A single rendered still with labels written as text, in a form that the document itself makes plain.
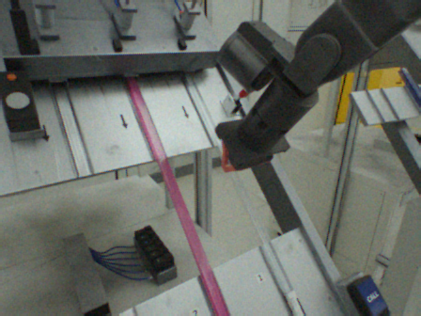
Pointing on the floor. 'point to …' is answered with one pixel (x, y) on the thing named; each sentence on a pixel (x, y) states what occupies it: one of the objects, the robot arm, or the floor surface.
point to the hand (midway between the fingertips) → (229, 165)
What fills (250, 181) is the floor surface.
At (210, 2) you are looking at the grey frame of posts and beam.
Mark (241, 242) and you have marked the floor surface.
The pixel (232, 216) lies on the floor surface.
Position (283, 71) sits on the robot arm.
